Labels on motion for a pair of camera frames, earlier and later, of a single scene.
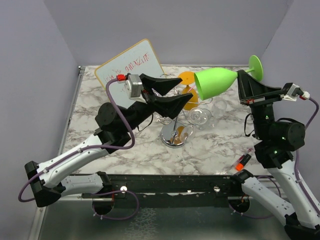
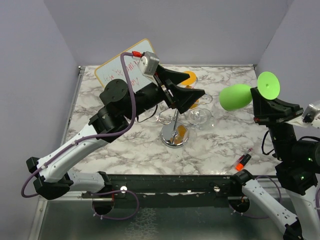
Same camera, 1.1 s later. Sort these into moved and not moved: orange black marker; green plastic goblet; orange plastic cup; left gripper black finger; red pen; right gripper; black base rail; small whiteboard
Moved: right gripper; left gripper black finger; green plastic goblet
Not moved: black base rail; red pen; orange black marker; orange plastic cup; small whiteboard
